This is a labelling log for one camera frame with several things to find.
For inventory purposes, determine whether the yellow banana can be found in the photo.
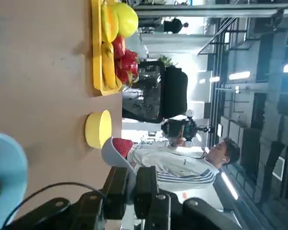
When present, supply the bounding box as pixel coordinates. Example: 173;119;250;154
101;42;117;90

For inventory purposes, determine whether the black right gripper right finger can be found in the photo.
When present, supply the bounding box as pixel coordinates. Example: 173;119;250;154
133;166;243;230

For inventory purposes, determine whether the red dragon fruit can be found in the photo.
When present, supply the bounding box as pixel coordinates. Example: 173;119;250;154
115;49;140;87

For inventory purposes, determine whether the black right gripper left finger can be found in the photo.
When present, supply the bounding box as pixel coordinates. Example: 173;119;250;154
1;166;130;230

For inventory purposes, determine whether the person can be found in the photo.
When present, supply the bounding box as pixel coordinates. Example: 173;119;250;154
160;118;199;149
127;137;241;192
163;18;190;34

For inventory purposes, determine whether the yellow bowl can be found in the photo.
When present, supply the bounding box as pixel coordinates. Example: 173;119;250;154
84;110;112;149

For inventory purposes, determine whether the light blue plastic spoon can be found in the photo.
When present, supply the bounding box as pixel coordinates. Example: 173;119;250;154
100;138;138;204

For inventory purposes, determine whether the black cable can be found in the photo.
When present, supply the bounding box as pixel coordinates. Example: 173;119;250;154
2;182;104;227

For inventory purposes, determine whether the light blue bowl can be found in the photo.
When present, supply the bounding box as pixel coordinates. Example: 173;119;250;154
0;131;29;230

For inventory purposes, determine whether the yellow-green starfruit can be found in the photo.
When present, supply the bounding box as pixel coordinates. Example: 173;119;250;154
101;3;120;43

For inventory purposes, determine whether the red apple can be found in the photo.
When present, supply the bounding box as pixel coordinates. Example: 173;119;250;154
112;35;127;59

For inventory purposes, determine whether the black office chair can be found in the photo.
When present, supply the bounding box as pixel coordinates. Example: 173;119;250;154
122;60;188;124

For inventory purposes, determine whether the yellow tray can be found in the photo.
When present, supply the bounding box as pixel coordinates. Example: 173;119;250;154
91;0;122;96

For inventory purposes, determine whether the round green fruit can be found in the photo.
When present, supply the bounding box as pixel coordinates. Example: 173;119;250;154
112;2;139;38

